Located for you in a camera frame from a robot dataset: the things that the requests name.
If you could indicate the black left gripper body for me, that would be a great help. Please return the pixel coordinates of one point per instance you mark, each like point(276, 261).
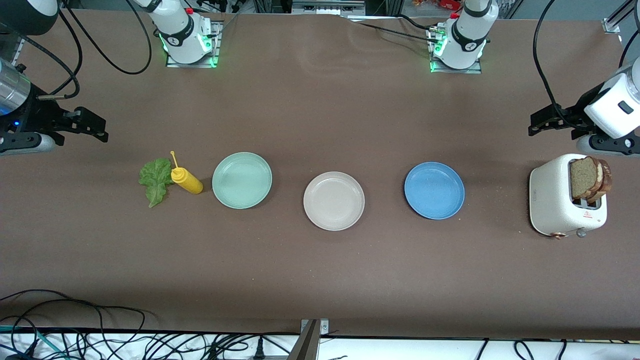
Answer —
point(576, 113)

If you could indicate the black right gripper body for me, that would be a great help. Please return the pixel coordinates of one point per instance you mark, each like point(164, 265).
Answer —
point(35, 116)

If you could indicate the brown bread slice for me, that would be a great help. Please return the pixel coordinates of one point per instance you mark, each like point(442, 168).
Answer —
point(582, 177)
point(606, 180)

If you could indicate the green lettuce leaf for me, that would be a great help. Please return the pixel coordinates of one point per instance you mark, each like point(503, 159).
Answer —
point(156, 180)

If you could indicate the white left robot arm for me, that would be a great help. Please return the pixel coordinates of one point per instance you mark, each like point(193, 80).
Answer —
point(465, 40)

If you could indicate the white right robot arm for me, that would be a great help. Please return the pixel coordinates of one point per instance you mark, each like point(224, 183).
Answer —
point(182, 40)

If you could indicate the blue plate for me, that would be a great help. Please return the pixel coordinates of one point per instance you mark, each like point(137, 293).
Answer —
point(434, 190)

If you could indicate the mint green plate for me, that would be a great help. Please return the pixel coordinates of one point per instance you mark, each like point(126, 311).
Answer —
point(242, 180)

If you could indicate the beige plate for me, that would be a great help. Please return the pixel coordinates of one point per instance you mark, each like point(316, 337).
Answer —
point(334, 201)

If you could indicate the white toaster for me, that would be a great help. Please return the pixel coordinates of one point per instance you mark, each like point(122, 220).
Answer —
point(550, 200)

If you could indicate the yellow mustard squeeze bottle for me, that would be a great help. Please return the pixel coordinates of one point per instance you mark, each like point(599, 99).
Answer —
point(187, 181)

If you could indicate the copper toaster dial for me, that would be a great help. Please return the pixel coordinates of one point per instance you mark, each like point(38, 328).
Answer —
point(558, 235)

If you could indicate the red yellow packets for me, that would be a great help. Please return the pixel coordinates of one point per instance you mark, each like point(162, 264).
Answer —
point(437, 4)

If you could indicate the grey metal rack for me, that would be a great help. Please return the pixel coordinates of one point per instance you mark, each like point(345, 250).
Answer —
point(327, 6)

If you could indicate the black power plug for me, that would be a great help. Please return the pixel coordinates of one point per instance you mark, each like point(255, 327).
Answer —
point(259, 350)

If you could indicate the aluminium profile rail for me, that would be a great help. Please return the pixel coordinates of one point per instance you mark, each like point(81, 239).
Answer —
point(620, 15)
point(17, 52)

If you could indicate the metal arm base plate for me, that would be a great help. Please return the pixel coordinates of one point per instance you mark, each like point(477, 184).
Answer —
point(477, 67)
point(215, 45)

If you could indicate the metal table bracket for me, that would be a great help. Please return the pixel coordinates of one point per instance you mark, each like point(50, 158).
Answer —
point(310, 340)

